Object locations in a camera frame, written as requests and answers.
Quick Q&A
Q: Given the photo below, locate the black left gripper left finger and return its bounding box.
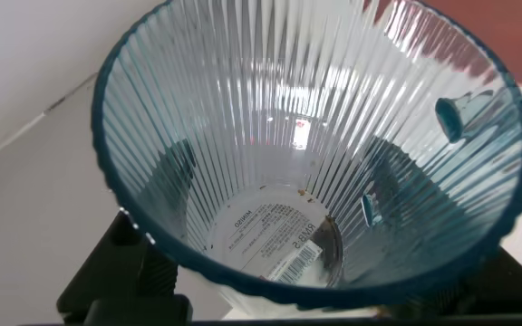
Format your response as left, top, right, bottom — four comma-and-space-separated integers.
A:
56, 210, 194, 325

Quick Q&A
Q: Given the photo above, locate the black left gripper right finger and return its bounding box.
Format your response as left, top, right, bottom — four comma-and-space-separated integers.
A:
378, 246, 522, 318

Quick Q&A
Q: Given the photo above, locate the clear blue ribbed cup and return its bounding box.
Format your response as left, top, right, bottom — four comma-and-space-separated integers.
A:
91, 0, 522, 318

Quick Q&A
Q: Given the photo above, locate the pink plastic bowl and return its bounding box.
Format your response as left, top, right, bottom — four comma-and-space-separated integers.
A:
364, 0, 522, 87

